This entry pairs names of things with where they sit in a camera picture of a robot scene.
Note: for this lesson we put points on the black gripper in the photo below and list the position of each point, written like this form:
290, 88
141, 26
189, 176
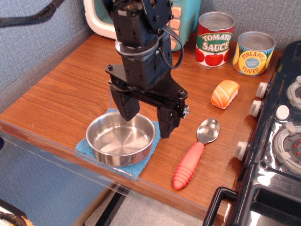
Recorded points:
146, 76

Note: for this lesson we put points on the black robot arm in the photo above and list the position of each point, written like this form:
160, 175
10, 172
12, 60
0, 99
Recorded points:
144, 44

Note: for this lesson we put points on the stainless steel pot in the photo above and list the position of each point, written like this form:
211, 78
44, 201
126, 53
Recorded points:
119, 143

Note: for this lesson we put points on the blue cloth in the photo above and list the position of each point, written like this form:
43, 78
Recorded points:
133, 170

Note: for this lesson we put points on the toy salmon sushi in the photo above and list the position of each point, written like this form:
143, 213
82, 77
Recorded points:
224, 93

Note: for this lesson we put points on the teal toy microwave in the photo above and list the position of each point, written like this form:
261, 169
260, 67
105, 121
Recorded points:
185, 18

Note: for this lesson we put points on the tomato sauce can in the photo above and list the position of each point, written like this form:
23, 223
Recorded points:
214, 36

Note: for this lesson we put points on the pineapple slices can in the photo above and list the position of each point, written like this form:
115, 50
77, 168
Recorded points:
253, 53

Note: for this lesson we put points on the black toy stove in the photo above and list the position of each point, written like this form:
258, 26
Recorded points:
269, 191

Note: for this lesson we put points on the spoon with red handle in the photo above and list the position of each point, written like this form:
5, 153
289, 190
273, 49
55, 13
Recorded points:
207, 132

